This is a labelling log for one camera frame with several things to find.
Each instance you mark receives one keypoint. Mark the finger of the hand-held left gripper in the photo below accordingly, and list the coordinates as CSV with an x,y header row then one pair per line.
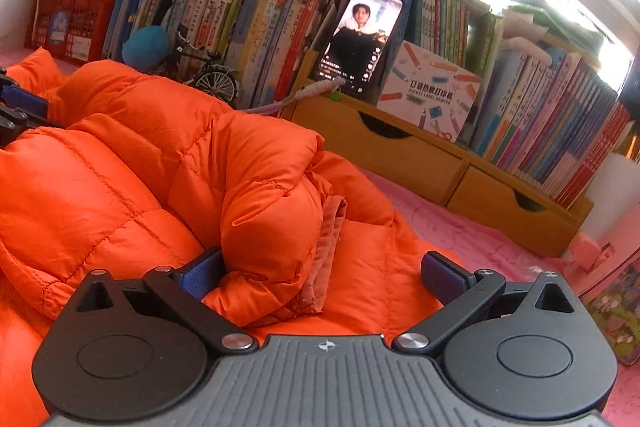
x,y
22,97
12,122

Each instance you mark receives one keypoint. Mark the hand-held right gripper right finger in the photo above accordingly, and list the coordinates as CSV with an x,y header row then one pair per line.
x,y
442,279

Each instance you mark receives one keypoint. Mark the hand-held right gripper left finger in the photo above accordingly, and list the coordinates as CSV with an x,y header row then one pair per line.
x,y
200,277

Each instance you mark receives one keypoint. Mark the orange puffer jacket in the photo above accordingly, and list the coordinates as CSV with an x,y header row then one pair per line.
x,y
125,187

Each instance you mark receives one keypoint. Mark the red plastic crate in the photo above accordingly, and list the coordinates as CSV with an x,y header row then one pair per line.
x,y
70,27

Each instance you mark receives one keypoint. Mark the clear plastic wrapper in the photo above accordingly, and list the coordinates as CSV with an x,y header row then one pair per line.
x,y
542,267

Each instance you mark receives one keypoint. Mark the wooden drawer organizer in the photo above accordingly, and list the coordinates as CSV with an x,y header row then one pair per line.
x,y
400,157

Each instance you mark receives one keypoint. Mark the blue plush ball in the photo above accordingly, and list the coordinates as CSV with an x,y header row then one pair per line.
x,y
145,49

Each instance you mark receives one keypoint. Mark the pink toy dollhouse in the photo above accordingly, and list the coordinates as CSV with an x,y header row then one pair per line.
x,y
615,307

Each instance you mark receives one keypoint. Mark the white pencil print box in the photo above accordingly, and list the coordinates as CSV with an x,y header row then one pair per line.
x,y
430,92

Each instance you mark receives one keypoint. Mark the row of pastel spine books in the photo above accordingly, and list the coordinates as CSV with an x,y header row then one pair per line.
x,y
550,122

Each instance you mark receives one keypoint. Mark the black miniature bicycle model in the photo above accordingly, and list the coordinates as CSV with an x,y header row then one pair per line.
x,y
215,79

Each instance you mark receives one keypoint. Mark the small green padlock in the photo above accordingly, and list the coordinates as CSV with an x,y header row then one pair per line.
x,y
335,96

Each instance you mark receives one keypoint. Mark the row of thin booklets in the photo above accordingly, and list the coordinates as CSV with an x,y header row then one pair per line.
x,y
627,139

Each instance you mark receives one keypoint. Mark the row of picture books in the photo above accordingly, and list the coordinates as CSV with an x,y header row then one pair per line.
x,y
250,22

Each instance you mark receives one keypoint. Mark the black smartphone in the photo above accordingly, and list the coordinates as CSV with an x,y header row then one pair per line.
x,y
357,42

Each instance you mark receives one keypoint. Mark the row of slim green books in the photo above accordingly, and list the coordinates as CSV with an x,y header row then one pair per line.
x,y
440,22

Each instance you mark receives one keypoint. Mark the folded teal cloth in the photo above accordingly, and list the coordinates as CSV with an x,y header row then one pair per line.
x,y
550,17

